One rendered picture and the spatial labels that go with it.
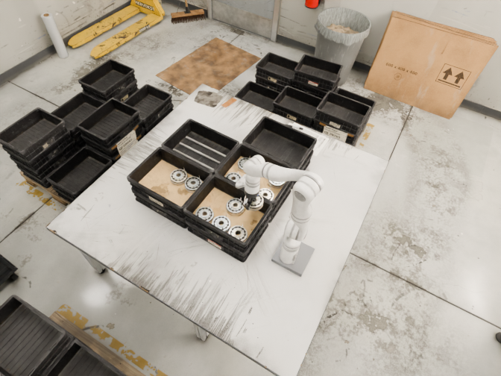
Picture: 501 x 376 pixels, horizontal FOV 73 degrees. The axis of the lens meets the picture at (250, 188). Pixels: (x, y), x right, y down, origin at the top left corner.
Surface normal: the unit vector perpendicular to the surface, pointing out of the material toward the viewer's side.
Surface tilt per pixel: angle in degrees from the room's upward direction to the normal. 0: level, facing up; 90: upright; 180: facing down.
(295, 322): 0
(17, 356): 0
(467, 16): 90
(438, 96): 72
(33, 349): 0
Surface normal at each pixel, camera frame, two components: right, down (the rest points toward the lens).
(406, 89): -0.46, 0.48
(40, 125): 0.05, -0.59
